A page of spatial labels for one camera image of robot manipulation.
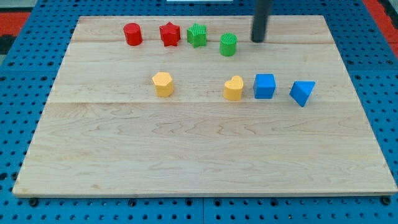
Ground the yellow heart block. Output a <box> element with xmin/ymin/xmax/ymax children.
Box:
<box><xmin>223</xmin><ymin>75</ymin><xmax>244</xmax><ymax>101</ymax></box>

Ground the blue cube block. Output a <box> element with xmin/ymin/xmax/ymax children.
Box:
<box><xmin>253</xmin><ymin>74</ymin><xmax>276</xmax><ymax>99</ymax></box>

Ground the light wooden board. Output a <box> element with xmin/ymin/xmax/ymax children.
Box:
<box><xmin>12</xmin><ymin>16</ymin><xmax>397</xmax><ymax>198</ymax></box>

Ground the yellow hexagon block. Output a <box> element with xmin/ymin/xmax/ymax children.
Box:
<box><xmin>152</xmin><ymin>72</ymin><xmax>174</xmax><ymax>97</ymax></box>

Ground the green cylinder block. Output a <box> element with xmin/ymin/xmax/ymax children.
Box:
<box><xmin>220</xmin><ymin>32</ymin><xmax>238</xmax><ymax>57</ymax></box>

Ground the green star block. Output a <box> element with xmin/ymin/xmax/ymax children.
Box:
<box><xmin>187</xmin><ymin>23</ymin><xmax>207</xmax><ymax>48</ymax></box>

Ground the red star block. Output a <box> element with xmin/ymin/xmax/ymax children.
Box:
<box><xmin>159</xmin><ymin>22</ymin><xmax>181</xmax><ymax>47</ymax></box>

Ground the blue triangular prism block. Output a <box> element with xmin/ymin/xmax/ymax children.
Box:
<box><xmin>289</xmin><ymin>81</ymin><xmax>316</xmax><ymax>107</ymax></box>

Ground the red cylinder block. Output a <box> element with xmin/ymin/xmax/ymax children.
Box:
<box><xmin>123</xmin><ymin>23</ymin><xmax>142</xmax><ymax>46</ymax></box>

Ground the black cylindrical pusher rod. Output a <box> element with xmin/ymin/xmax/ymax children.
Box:
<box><xmin>251</xmin><ymin>0</ymin><xmax>274</xmax><ymax>43</ymax></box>

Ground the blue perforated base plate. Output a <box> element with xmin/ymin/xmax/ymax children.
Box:
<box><xmin>1</xmin><ymin>0</ymin><xmax>397</xmax><ymax>223</ymax></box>

